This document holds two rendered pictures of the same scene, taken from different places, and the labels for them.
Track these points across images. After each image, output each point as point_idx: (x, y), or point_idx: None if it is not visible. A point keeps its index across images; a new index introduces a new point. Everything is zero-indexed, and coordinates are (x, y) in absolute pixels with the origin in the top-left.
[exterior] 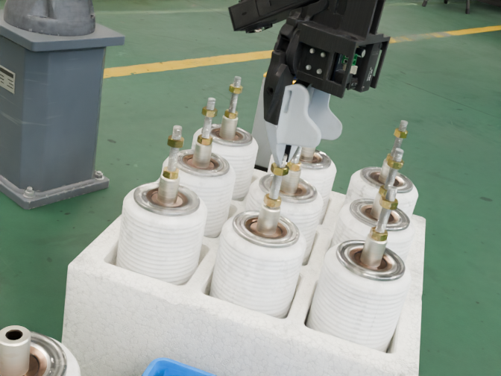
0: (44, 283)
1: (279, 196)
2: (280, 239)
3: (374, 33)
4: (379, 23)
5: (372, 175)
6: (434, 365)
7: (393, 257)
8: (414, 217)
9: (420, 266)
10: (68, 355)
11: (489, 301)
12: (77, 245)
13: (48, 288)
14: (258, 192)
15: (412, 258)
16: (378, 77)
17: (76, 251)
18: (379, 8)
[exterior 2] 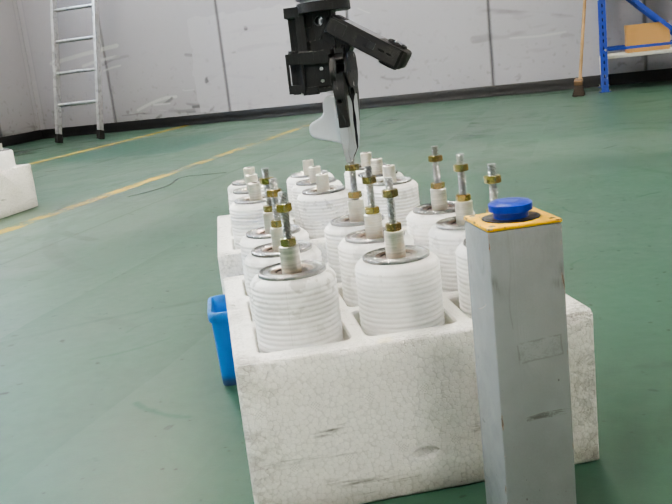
0: (614, 378)
1: (351, 192)
2: (340, 218)
3: (292, 50)
4: (290, 43)
5: (309, 267)
6: (193, 488)
7: (257, 235)
8: (251, 359)
9: (233, 321)
10: (378, 187)
11: None
12: (667, 409)
13: (604, 377)
14: None
15: (242, 324)
16: (289, 86)
17: (654, 405)
18: (291, 33)
